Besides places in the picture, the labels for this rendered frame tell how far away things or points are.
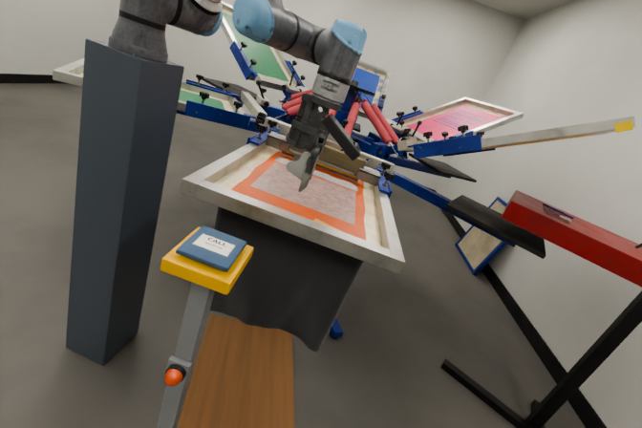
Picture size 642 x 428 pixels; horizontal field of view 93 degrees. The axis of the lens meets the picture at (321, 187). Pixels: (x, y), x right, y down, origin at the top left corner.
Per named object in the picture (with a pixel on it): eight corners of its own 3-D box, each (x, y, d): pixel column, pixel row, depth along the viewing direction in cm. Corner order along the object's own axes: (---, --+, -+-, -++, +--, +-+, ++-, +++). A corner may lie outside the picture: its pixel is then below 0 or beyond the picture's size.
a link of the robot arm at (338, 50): (346, 27, 66) (377, 34, 62) (328, 76, 70) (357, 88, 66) (324, 12, 60) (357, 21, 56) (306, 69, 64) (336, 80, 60)
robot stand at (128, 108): (65, 347, 123) (84, 37, 82) (103, 316, 140) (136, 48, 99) (102, 366, 122) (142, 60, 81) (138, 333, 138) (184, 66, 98)
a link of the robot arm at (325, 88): (350, 85, 68) (349, 86, 61) (343, 105, 70) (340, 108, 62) (319, 74, 68) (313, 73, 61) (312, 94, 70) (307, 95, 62)
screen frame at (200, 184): (398, 274, 75) (405, 262, 74) (179, 192, 75) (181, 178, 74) (379, 181, 149) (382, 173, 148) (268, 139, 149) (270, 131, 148)
